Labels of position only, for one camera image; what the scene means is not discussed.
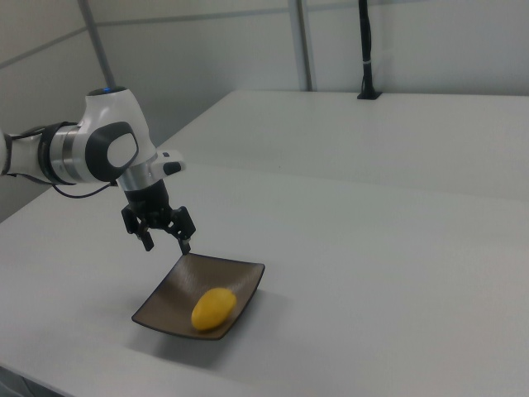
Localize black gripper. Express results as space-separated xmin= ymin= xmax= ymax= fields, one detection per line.
xmin=120 ymin=179 xmax=197 ymax=255

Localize square brown ceramic plate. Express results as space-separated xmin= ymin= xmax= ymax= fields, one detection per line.
xmin=131 ymin=252 xmax=266 ymax=342

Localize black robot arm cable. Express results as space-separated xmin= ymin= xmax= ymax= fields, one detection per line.
xmin=0 ymin=120 xmax=119 ymax=199

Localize grey metal wall post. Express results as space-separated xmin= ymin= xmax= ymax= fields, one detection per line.
xmin=296 ymin=0 xmax=318 ymax=91
xmin=78 ymin=0 xmax=117 ymax=87

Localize black camera pole with base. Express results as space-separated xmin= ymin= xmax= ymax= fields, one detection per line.
xmin=356 ymin=0 xmax=384 ymax=102

